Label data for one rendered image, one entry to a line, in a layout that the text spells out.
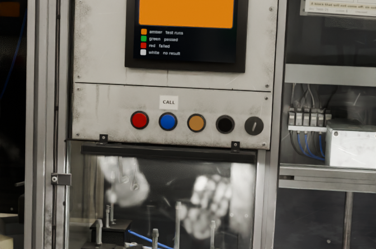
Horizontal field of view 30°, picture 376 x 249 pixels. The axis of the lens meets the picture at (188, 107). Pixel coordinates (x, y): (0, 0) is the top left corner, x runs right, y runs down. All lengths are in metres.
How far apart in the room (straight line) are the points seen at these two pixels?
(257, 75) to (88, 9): 0.38
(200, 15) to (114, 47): 0.19
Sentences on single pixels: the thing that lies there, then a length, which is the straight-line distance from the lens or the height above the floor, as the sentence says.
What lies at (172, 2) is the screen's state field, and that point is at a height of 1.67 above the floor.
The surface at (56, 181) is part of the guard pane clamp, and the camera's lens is 1.55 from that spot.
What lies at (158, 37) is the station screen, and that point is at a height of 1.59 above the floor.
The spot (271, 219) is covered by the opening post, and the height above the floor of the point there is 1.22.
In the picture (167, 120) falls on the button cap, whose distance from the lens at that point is 1.47.
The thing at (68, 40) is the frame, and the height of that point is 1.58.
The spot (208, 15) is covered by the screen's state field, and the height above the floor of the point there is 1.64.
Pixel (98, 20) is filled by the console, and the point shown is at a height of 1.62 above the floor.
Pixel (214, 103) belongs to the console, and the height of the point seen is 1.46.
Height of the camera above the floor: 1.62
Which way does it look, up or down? 6 degrees down
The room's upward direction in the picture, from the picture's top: 2 degrees clockwise
